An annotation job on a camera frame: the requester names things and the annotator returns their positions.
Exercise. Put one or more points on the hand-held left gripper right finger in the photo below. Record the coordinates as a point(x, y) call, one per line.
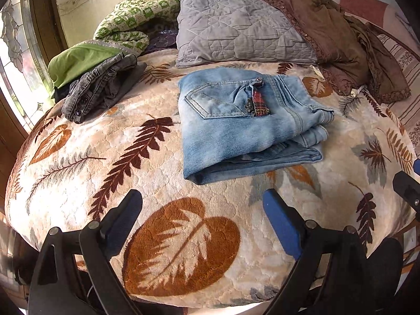
point(282, 223)

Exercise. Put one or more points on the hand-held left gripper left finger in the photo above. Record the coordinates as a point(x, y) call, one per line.
point(126, 216)

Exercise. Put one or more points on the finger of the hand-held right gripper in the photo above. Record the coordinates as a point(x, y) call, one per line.
point(408, 190)

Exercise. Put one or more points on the light blue denim pants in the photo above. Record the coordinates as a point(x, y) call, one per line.
point(236, 124)

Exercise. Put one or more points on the grey denim pants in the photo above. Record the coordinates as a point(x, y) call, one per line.
point(98, 85)

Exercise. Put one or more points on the leaf print fleece blanket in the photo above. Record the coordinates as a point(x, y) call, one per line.
point(157, 177)

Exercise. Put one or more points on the striped beige bedsheet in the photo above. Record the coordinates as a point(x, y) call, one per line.
point(405, 78)

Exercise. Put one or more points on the plain green cloth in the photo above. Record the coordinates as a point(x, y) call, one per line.
point(77, 62)

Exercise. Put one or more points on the brown garment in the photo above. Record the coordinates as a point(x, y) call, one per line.
point(325, 39)

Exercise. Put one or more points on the dark purple cloth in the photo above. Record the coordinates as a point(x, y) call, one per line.
point(162, 41)

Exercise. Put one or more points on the maroon patterned cloth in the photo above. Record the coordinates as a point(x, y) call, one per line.
point(370, 6)

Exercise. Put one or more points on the stained glass window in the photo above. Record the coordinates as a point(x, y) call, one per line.
point(19, 49)

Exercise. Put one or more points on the grey quilted pillow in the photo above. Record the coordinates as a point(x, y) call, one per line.
point(236, 29)

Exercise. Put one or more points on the green patterned quilt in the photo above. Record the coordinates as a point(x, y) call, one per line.
point(137, 16)

